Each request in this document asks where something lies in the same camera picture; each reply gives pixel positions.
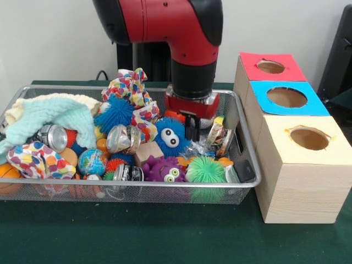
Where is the blue fuzzy ball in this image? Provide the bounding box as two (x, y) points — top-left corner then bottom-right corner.
(93, 95), (136, 135)

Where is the clear plastic bottle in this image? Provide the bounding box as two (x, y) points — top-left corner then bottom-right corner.
(184, 139), (218, 160)

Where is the green spiky rubber ball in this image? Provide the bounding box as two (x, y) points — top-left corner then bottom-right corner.
(186, 156), (228, 184)

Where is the small black square box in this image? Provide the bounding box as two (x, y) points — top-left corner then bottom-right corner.
(233, 159), (256, 184)

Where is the crushed silver can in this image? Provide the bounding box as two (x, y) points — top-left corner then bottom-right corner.
(106, 124), (142, 156)

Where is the purple monster toy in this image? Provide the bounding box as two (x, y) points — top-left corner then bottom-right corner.
(141, 155), (187, 183)

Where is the colourful printed silver can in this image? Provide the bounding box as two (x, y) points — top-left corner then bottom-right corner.
(206, 120), (235, 158)

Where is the dark green tablecloth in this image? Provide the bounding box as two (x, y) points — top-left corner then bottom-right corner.
(0, 79), (352, 264)

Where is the black furniture panel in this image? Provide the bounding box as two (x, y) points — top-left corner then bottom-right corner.
(316, 4), (352, 102)

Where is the shallow clear mesh bin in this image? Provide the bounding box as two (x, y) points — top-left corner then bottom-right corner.
(0, 84), (262, 205)

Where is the mint green waffle cloth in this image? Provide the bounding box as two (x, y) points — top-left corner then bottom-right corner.
(0, 97), (97, 156)

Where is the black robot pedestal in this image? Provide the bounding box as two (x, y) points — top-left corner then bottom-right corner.
(115, 43), (173, 82)

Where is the blue fuzzy toy with eyes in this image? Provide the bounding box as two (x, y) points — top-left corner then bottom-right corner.
(153, 117), (193, 159)

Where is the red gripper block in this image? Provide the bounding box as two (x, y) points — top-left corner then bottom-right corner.
(164, 92), (221, 142)

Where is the neighbouring green covered table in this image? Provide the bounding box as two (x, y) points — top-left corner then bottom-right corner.
(323, 87), (352, 122)

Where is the knotted polka dot cloth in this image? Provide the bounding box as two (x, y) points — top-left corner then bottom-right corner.
(101, 67), (161, 142)

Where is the crumpled polka dot cloth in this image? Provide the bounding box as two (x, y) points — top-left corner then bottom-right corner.
(7, 140), (77, 179)

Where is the wooden box with three holes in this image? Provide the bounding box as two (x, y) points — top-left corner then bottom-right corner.
(233, 51), (352, 224)

